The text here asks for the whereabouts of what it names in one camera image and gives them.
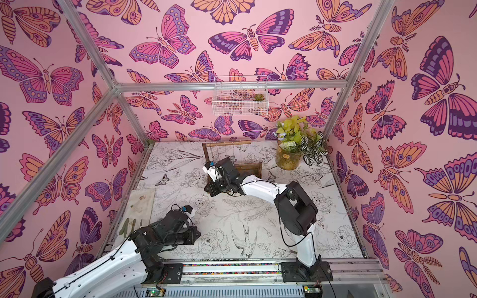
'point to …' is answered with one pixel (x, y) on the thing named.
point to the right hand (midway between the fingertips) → (206, 186)
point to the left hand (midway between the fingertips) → (202, 233)
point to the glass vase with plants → (297, 139)
